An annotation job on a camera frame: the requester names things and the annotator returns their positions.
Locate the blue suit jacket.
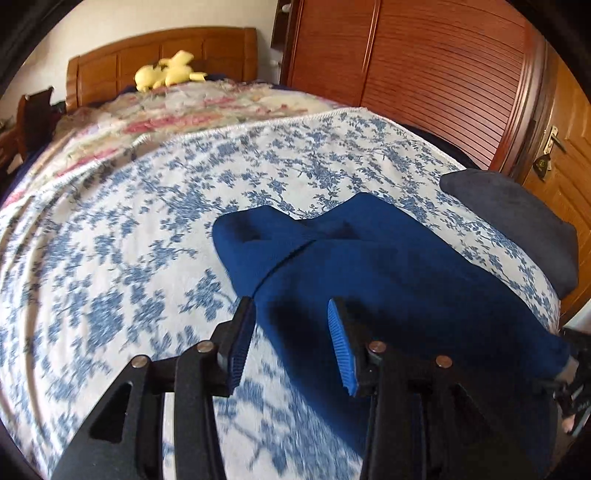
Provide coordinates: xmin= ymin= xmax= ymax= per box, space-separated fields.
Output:
xmin=212 ymin=193 xmax=573 ymax=462

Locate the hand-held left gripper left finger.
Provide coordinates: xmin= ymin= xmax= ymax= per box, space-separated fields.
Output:
xmin=50 ymin=296 xmax=257 ymax=480

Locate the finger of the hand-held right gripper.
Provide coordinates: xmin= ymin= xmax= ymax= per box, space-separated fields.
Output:
xmin=560 ymin=328 xmax=591 ymax=359
xmin=531 ymin=377 xmax=591 ymax=437

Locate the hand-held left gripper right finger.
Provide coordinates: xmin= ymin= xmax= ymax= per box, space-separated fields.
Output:
xmin=327 ymin=296 xmax=541 ymax=480

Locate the blue floral bedspread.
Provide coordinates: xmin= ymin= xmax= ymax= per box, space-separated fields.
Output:
xmin=0 ymin=106 xmax=561 ymax=480

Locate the yellow plush toy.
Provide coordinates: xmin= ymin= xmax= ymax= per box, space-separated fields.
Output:
xmin=135 ymin=50 xmax=208 ymax=92

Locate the dark wooden chair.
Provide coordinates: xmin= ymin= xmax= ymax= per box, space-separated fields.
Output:
xmin=16 ymin=88 xmax=63 ymax=160

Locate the pink floral quilt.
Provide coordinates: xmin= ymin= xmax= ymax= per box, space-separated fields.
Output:
xmin=28 ymin=78 xmax=345 ymax=185

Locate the dark grey cloth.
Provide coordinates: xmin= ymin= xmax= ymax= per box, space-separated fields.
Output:
xmin=438 ymin=168 xmax=580 ymax=298

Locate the wooden slatted wardrobe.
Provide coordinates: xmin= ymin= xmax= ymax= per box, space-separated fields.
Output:
xmin=272 ymin=0 xmax=550 ymax=178

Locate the narrow wooden corner shelf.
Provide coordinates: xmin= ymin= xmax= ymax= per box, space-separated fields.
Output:
xmin=271 ymin=0 xmax=296 ymax=86

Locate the wooden door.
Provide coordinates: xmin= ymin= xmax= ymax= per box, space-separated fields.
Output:
xmin=522 ymin=46 xmax=591 ymax=324

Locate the wooden bed headboard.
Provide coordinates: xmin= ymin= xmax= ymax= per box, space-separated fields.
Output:
xmin=66 ymin=27 xmax=258 ymax=112

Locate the brass door handle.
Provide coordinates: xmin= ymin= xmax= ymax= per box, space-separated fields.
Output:
xmin=542 ymin=126 xmax=566 ymax=154

